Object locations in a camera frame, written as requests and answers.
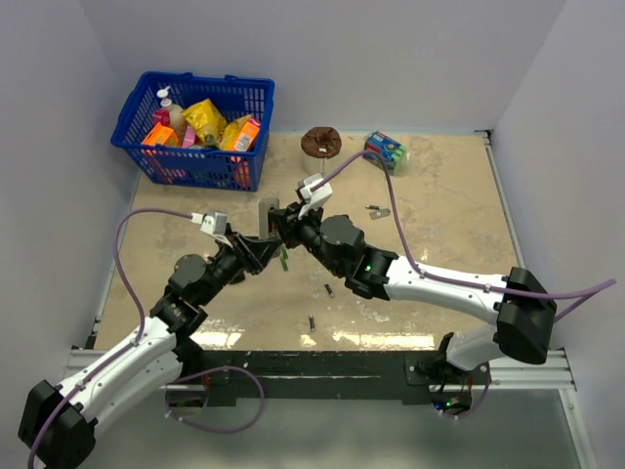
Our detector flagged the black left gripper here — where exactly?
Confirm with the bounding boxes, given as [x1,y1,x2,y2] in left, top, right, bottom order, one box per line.
[198,227,281,305]

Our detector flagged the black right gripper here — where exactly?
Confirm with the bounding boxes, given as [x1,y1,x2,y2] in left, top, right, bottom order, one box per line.
[271,198,345,277]

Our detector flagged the beige white remote control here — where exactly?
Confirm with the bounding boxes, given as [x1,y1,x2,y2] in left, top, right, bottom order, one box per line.
[257,197,279,240]

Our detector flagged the beige battery cover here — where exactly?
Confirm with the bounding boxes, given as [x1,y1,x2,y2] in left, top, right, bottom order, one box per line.
[369,209,391,220]

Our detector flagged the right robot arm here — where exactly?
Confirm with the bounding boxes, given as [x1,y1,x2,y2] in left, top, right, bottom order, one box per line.
[268,202,557,384]

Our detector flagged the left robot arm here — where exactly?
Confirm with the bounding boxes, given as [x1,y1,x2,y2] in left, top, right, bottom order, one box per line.
[18,214,281,468]

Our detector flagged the black battery pair right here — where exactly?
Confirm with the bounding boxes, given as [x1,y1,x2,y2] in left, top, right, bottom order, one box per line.
[324,283,335,298]

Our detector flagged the blue plastic basket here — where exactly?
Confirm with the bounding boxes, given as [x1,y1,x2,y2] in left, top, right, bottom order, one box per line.
[110,71,274,192]

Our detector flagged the white roll with brown top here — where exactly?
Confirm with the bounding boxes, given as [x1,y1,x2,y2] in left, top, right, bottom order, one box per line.
[300,126,342,176]

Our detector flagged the orange carton right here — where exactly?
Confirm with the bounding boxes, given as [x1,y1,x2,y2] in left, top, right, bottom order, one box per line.
[219,114,261,152]

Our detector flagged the orange carton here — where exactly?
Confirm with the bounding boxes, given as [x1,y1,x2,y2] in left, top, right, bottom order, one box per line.
[219,114,261,152]
[142,122,180,148]

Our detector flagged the pink carton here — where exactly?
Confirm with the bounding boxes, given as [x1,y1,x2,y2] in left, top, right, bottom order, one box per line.
[181,126,197,149]

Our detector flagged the yellow snack bag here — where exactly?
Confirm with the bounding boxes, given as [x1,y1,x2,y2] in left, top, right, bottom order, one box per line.
[183,99,228,147]

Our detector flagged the green sponge pack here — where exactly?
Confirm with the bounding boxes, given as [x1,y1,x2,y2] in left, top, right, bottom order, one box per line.
[363,131,410,176]

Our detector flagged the soap pump bottle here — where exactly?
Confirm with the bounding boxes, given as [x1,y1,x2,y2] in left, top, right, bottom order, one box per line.
[156,86,188,144]

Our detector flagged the orange carton left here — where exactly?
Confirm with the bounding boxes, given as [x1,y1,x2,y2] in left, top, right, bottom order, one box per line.
[142,122,180,148]

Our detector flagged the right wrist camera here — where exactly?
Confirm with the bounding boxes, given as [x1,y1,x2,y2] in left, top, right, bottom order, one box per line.
[296,173,333,219]

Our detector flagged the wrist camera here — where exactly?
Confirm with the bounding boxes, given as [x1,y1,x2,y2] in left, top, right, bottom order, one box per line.
[296,173,333,219]
[191,210,231,246]

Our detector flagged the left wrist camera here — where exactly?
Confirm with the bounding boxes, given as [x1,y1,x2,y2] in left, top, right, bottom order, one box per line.
[191,210,231,246]

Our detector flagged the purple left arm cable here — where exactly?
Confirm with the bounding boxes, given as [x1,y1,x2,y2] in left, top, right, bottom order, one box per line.
[26,208,196,465]

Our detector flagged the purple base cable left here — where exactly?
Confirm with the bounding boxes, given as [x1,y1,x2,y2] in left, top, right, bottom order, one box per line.
[164,365,268,435]

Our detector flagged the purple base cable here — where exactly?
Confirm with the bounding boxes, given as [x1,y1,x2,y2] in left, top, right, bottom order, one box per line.
[164,365,268,435]
[437,363,493,421]

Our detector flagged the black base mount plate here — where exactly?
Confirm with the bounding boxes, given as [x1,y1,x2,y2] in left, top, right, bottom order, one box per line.
[178,350,489,406]

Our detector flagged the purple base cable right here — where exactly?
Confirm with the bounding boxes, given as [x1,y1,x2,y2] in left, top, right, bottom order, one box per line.
[437,363,493,421]

